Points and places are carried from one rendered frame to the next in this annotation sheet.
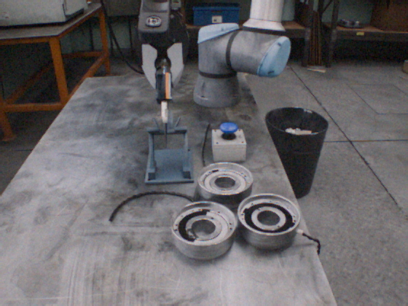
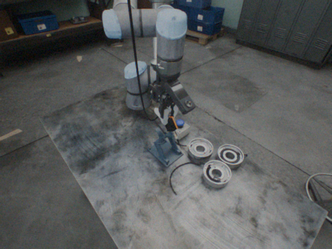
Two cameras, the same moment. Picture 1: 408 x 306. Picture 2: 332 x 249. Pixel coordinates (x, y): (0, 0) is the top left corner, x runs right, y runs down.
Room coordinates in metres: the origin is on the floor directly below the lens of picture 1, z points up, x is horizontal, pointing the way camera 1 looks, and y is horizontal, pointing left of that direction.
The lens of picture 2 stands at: (0.22, 0.42, 1.47)
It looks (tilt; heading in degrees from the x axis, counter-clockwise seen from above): 43 degrees down; 321
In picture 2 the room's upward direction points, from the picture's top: straight up
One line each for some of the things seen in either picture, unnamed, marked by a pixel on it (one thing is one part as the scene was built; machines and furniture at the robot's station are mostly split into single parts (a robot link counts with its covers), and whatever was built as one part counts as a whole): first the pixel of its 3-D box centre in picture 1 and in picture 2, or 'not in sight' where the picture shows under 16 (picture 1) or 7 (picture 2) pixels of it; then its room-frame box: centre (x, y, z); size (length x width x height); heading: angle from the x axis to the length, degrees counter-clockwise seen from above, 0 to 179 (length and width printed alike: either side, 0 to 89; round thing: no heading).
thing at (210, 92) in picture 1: (218, 83); (138, 95); (1.03, -0.03, 0.85); 0.15 x 0.15 x 0.10
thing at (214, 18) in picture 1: (216, 14); (37, 22); (4.16, -0.09, 0.56); 0.52 x 0.38 x 0.22; 90
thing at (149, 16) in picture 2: not in sight; (161, 23); (0.72, 0.04, 1.30); 0.11 x 0.11 x 0.08; 56
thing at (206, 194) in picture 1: (224, 186); (200, 149); (0.55, -0.03, 0.82); 0.10 x 0.10 x 0.04
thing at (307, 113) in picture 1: (292, 154); not in sight; (1.65, -0.47, 0.21); 0.34 x 0.34 x 0.43
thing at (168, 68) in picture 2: not in sight; (168, 63); (0.63, 0.08, 1.22); 0.08 x 0.08 x 0.05
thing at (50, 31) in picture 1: (59, 60); not in sight; (2.96, 1.32, 0.39); 1.50 x 0.62 x 0.78; 3
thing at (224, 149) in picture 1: (228, 143); (179, 128); (0.70, -0.05, 0.82); 0.08 x 0.07 x 0.05; 3
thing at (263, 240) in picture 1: (267, 221); (229, 156); (0.44, -0.10, 0.82); 0.10 x 0.10 x 0.04
